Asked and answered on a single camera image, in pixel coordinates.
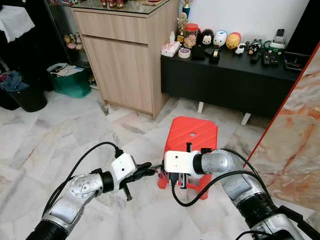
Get red plastic stool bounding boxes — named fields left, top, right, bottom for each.
left=157, top=116, right=219, bottom=201

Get black low sideboard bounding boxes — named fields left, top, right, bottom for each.
left=161, top=49, right=312, bottom=127

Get light wooden cabinet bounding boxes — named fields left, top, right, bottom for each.
left=71, top=0, right=181, bottom=120

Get green bag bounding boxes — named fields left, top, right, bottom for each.
left=49, top=63, right=92, bottom=99

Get white tape roll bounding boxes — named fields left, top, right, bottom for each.
left=178, top=47, right=192, bottom=59

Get white pink tissue box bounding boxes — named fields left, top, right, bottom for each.
left=161, top=32, right=182, bottom=57

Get small black box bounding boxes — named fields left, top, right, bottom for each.
left=191, top=46, right=206, bottom=61

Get black tape dispenser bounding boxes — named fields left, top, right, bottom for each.
left=208, top=47, right=222, bottom=64

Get marble table with red edge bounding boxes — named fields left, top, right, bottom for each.
left=247, top=42, right=320, bottom=211

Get clear jar with red lid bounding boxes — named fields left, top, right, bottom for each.
left=183, top=23, right=200, bottom=49

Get black bin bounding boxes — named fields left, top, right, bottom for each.
left=0, top=70, right=48, bottom=113

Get black mouse plush toy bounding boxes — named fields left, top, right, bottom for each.
left=199, top=29, right=214, bottom=47

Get white round plush toy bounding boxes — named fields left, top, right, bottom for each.
left=213, top=30, right=228, bottom=48

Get gold trophy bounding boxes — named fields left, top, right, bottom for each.
left=176, top=12, right=188, bottom=43

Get yellow round plush toy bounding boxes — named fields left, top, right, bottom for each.
left=225, top=32, right=242, bottom=50

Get small black toy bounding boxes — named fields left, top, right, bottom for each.
left=248, top=41, right=262, bottom=55

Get black remote control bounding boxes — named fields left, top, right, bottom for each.
left=262, top=51, right=281, bottom=67

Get blue cloth in bin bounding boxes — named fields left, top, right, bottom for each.
left=1, top=71, right=30, bottom=92

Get glass display cabinet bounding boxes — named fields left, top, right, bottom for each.
left=44, top=0, right=88, bottom=91

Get blue gold trophy cup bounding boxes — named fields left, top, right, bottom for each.
left=181, top=0, right=192, bottom=18

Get black tray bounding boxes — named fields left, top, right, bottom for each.
left=284, top=51, right=312, bottom=72

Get white cloth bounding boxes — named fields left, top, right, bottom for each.
left=0, top=5, right=36, bottom=44

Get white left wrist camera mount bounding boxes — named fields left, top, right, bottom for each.
left=109, top=152, right=138, bottom=184

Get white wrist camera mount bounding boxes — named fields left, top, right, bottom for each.
left=163, top=150, right=205, bottom=177
left=109, top=152, right=138, bottom=184

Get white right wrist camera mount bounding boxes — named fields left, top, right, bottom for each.
left=163, top=150, right=205, bottom=177

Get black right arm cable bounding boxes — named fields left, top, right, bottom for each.
left=171, top=170, right=276, bottom=207

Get cordless phone on base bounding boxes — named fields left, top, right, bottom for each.
left=265, top=28, right=287, bottom=53

